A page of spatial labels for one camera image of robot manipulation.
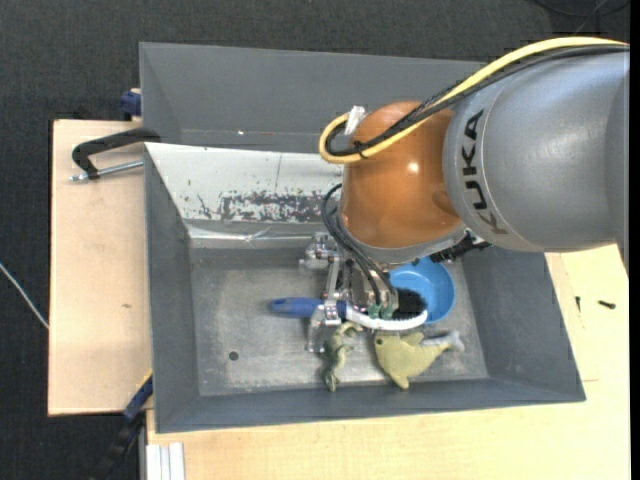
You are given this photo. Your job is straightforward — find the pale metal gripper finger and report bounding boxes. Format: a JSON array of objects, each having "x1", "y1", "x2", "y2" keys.
[
  {"x1": 298, "y1": 232, "x2": 343, "y2": 273},
  {"x1": 306, "y1": 301, "x2": 349, "y2": 354}
]

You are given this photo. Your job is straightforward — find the green toy dinosaur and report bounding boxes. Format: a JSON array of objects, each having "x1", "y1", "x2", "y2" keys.
[{"x1": 321, "y1": 321, "x2": 362, "y2": 393}]

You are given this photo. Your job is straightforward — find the blue bowl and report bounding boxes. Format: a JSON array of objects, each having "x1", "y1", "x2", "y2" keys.
[{"x1": 388, "y1": 256, "x2": 457, "y2": 325}]

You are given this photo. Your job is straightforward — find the grey metal bin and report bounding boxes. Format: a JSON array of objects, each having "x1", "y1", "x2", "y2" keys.
[{"x1": 138, "y1": 41, "x2": 587, "y2": 435}]

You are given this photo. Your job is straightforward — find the green and grey toy dolphin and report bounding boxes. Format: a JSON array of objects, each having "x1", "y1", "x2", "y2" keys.
[{"x1": 373, "y1": 328, "x2": 466, "y2": 391}]

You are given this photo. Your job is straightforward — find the pale wood board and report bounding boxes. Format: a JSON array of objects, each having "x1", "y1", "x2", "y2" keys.
[{"x1": 47, "y1": 119, "x2": 156, "y2": 417}]

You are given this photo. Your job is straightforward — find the blue-handled tool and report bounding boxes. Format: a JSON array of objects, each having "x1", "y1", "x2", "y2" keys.
[{"x1": 268, "y1": 296, "x2": 351, "y2": 320}]

